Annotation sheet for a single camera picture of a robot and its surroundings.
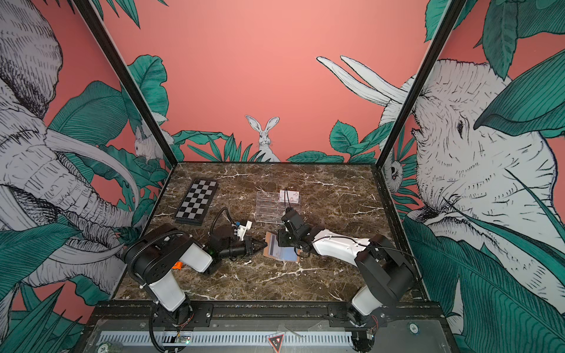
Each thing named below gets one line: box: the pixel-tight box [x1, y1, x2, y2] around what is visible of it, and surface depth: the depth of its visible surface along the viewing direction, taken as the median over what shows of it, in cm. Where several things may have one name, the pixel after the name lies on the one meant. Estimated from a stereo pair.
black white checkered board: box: [174, 178, 219, 227], surface depth 103 cm
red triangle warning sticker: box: [267, 333, 285, 353], surface depth 70 cm
